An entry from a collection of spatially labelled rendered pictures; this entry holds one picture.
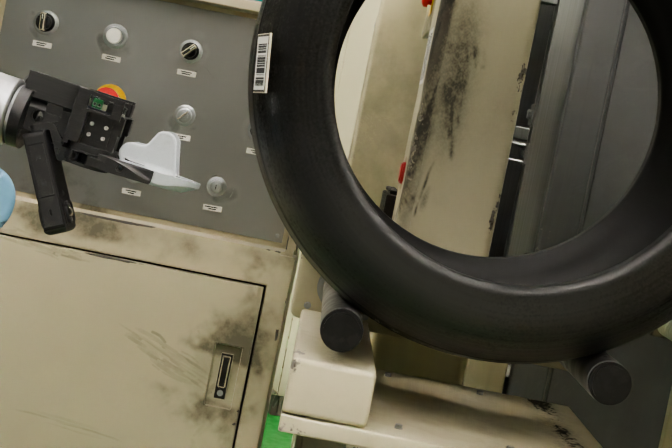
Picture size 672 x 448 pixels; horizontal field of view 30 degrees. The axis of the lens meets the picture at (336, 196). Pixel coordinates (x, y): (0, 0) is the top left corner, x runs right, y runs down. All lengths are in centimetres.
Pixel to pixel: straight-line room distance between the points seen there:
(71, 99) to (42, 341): 69
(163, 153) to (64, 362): 70
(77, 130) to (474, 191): 55
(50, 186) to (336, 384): 37
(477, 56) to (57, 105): 56
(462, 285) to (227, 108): 80
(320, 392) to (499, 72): 55
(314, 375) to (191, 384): 70
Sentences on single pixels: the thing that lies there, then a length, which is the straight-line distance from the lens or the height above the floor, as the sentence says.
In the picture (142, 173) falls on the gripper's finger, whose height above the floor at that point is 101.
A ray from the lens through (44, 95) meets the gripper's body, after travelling 139.
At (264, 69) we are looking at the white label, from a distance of 126.
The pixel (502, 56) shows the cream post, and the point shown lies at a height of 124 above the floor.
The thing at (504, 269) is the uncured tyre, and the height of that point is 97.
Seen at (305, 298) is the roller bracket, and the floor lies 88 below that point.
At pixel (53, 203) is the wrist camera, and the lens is 138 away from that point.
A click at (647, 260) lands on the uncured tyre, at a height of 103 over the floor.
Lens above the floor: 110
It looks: 3 degrees down
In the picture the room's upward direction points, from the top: 11 degrees clockwise
